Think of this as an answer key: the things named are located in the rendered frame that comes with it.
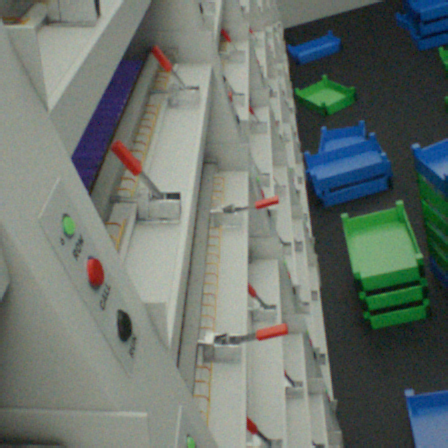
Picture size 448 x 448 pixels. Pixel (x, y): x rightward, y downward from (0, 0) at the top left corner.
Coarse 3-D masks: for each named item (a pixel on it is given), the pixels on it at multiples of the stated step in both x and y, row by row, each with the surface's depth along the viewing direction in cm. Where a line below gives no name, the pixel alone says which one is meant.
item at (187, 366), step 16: (208, 176) 100; (208, 192) 96; (208, 208) 92; (208, 224) 89; (192, 256) 82; (192, 272) 79; (208, 272) 81; (192, 288) 77; (192, 304) 74; (208, 304) 76; (192, 320) 72; (192, 336) 70; (192, 352) 68; (192, 368) 66; (208, 368) 68; (192, 384) 64; (208, 384) 66; (208, 400) 64; (208, 416) 62
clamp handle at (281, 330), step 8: (264, 328) 69; (272, 328) 69; (280, 328) 68; (240, 336) 70; (248, 336) 69; (256, 336) 69; (264, 336) 68; (272, 336) 68; (280, 336) 68; (232, 344) 69
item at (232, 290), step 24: (216, 144) 103; (240, 144) 103; (216, 168) 104; (240, 168) 106; (240, 192) 100; (192, 240) 89; (216, 240) 89; (240, 240) 89; (240, 264) 85; (240, 288) 81; (216, 312) 77; (240, 312) 77; (240, 360) 70; (216, 384) 67; (240, 384) 67; (216, 408) 64; (240, 408) 64; (216, 432) 62; (240, 432) 62
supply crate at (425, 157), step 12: (444, 144) 177; (420, 156) 175; (432, 156) 178; (444, 156) 179; (420, 168) 174; (432, 168) 167; (444, 168) 174; (432, 180) 169; (444, 180) 161; (444, 192) 164
